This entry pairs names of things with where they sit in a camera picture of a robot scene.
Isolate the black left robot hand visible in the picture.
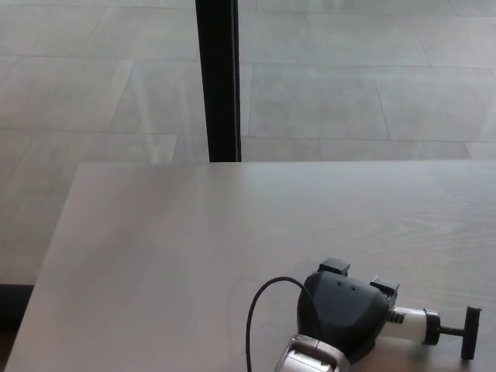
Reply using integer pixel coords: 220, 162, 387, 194
296, 258, 401, 365

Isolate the white Franklin air pump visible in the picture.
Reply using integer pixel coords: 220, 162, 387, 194
383, 305, 483, 360

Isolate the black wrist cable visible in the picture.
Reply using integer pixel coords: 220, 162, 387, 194
246, 276, 323, 372

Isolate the black vertical post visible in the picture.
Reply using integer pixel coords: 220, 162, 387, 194
195, 0, 243, 163

